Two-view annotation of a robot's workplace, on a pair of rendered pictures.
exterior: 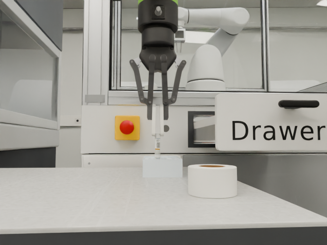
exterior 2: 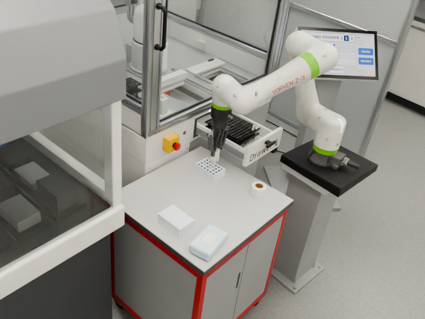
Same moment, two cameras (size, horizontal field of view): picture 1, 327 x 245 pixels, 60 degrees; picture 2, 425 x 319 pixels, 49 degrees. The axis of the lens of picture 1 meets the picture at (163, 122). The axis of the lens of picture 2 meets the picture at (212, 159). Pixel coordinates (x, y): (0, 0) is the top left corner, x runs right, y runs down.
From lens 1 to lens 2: 193 cm
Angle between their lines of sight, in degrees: 60
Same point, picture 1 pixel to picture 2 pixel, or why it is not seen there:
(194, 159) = (195, 142)
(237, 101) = (253, 148)
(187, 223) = (276, 214)
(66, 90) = not seen: outside the picture
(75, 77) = not seen: outside the picture
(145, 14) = (222, 117)
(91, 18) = (152, 82)
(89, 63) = (149, 111)
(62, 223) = (258, 225)
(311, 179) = not seen: hidden behind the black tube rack
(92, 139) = (151, 154)
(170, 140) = (186, 137)
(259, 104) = (258, 145)
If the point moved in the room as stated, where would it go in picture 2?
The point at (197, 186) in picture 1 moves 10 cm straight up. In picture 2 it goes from (258, 194) to (262, 177)
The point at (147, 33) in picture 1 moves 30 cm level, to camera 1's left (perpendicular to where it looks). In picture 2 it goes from (221, 124) to (168, 147)
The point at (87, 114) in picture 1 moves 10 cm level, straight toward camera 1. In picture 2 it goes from (149, 142) to (167, 150)
